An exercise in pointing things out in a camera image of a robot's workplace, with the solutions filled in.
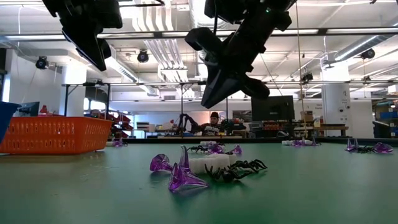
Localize black computer monitor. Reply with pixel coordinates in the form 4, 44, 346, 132
251, 95, 295, 122

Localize black aluminium table frame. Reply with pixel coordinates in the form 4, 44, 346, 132
123, 137, 398, 144

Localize black neighbouring station frame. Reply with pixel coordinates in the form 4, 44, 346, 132
61, 80, 231, 139

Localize seated person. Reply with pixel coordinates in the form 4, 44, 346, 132
200, 111, 224, 137

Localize silver spiral duct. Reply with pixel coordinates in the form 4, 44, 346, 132
333, 34, 396, 62

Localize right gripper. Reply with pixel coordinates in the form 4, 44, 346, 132
201, 46, 271, 109

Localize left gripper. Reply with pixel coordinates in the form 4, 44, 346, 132
49, 0, 124, 72

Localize black office chair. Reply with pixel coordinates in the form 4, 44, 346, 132
372, 119, 393, 139

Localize blue storage bins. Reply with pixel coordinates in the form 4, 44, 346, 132
377, 108, 398, 121

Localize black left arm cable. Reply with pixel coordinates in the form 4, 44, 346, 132
118, 0, 166, 7

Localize blue plastic basket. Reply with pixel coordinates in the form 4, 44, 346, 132
0, 101, 22, 146

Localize green table mat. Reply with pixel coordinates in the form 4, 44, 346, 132
0, 141, 398, 224

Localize cardboard box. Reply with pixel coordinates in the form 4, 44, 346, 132
300, 110, 315, 123

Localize wooden workbench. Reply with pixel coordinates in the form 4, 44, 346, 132
294, 123, 349, 138

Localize small black monitor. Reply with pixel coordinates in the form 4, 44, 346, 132
17, 101, 40, 118

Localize red storage bins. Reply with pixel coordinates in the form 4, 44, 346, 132
102, 112, 133, 139

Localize orange plastic basket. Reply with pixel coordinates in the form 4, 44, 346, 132
0, 116, 113, 156

